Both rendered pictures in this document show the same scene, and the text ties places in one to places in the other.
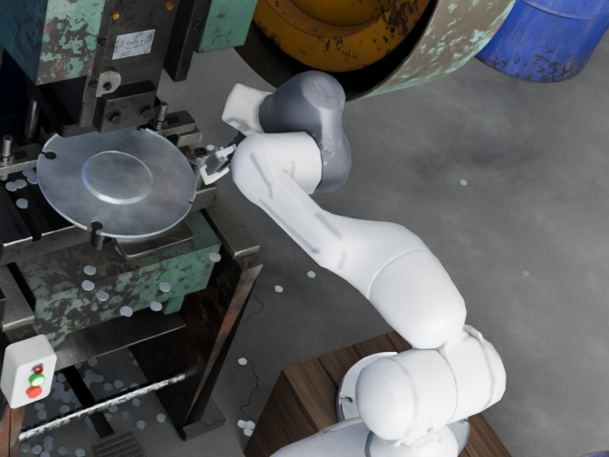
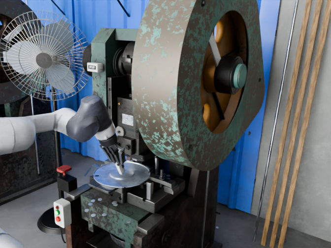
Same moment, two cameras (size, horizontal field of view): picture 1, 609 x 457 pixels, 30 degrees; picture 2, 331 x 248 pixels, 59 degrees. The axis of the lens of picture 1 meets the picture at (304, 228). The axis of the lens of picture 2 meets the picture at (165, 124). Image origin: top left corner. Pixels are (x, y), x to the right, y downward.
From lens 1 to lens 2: 197 cm
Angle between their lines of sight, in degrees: 73
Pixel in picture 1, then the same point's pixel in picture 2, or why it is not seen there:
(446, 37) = (145, 98)
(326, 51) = not seen: hidden behind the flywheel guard
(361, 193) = not seen: outside the picture
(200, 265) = (132, 228)
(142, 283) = (112, 218)
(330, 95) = (88, 99)
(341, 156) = (76, 121)
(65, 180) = (111, 167)
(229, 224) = (150, 220)
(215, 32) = not seen: hidden behind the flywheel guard
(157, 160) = (138, 177)
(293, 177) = (59, 119)
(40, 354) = (60, 203)
